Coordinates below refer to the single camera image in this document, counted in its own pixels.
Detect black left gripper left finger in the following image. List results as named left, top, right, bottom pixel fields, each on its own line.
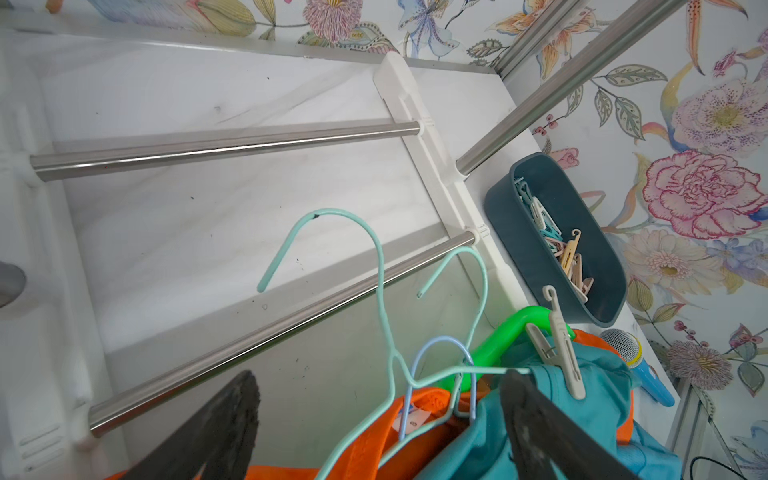
left=123, top=370, right=260, bottom=479

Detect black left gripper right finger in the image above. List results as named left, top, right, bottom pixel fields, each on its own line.
left=500, top=369, right=636, bottom=479

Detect blue toy microphone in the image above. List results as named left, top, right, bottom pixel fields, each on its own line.
left=599, top=328, right=675, bottom=407

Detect metal clothes rack white joints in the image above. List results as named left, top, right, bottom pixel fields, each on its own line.
left=1, top=1, right=679, bottom=479

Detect teal embroidered t-shirt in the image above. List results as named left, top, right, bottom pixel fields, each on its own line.
left=413, top=350, right=637, bottom=480

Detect dark teal clothespin bin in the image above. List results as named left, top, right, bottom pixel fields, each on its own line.
left=484, top=153, right=627, bottom=328

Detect mint green wire hanger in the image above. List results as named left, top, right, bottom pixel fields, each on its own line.
left=257, top=208, right=509, bottom=479

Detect light blue wire hanger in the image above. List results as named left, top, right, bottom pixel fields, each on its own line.
left=398, top=335, right=478, bottom=439

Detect blue garment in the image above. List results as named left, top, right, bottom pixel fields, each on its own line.
left=616, top=422, right=683, bottom=480

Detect orange garment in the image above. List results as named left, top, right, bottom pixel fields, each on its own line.
left=107, top=328, right=636, bottom=480

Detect bright green plastic tray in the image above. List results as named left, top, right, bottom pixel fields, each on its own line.
left=471, top=306, right=576, bottom=367

